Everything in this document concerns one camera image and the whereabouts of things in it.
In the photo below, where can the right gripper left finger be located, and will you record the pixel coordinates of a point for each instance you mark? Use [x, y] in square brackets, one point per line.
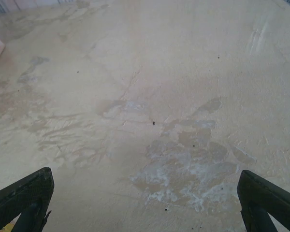
[26, 191]

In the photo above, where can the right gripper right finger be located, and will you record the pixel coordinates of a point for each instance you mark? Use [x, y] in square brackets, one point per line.
[261, 193]

